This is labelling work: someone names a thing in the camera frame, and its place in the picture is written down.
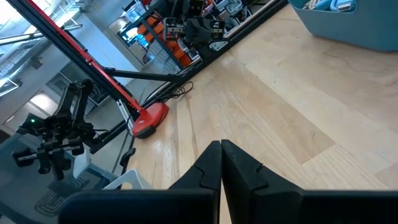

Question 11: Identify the light blue cable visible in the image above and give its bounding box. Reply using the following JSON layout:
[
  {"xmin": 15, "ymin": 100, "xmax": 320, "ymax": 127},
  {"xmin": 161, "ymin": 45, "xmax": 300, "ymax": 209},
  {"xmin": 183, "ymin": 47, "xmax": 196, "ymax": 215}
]
[
  {"xmin": 314, "ymin": 0, "xmax": 333, "ymax": 12},
  {"xmin": 330, "ymin": 0, "xmax": 356, "ymax": 13}
]

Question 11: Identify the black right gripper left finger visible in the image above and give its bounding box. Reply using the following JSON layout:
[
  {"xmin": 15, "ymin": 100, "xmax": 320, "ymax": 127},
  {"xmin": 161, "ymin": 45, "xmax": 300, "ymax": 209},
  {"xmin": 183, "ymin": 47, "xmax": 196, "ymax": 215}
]
[{"xmin": 58, "ymin": 139, "xmax": 223, "ymax": 224}]

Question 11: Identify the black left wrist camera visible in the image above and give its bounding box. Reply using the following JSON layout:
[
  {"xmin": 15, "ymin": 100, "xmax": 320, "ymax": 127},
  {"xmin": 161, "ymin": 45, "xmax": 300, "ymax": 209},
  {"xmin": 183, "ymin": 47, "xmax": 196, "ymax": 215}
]
[{"xmin": 15, "ymin": 113, "xmax": 46, "ymax": 136}]

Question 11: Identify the black lamp cord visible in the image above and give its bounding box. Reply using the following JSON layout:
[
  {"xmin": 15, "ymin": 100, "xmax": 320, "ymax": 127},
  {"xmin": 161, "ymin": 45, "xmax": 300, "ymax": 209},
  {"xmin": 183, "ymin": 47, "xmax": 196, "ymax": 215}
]
[{"xmin": 141, "ymin": 80, "xmax": 194, "ymax": 105}]

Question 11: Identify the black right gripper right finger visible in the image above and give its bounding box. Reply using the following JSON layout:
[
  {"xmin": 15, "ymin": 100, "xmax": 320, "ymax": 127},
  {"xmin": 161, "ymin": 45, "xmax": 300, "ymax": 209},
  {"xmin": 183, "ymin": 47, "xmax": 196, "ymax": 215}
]
[{"xmin": 221, "ymin": 139, "xmax": 398, "ymax": 224}]

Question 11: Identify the white plastic tray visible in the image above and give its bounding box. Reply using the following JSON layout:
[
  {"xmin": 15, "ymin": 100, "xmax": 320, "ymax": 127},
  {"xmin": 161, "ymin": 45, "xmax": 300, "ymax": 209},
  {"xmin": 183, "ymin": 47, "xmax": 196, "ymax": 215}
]
[{"xmin": 73, "ymin": 148, "xmax": 153, "ymax": 191}]

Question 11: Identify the teal plastic bin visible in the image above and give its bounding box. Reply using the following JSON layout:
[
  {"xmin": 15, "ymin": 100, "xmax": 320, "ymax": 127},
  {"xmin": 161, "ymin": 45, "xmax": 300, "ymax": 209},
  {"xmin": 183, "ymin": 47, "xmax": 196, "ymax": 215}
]
[{"xmin": 287, "ymin": 0, "xmax": 398, "ymax": 53}]

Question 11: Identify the shelf with orange bins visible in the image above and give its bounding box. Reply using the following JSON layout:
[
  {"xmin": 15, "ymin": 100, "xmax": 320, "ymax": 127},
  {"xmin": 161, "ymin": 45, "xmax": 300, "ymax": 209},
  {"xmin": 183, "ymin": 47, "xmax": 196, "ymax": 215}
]
[{"xmin": 119, "ymin": 0, "xmax": 280, "ymax": 74}]

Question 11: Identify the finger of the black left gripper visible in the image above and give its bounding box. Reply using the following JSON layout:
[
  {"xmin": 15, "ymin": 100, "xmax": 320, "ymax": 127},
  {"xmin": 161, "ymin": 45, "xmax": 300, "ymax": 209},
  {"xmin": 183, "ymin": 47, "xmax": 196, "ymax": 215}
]
[
  {"xmin": 51, "ymin": 150, "xmax": 75, "ymax": 182},
  {"xmin": 37, "ymin": 154, "xmax": 52, "ymax": 176}
]

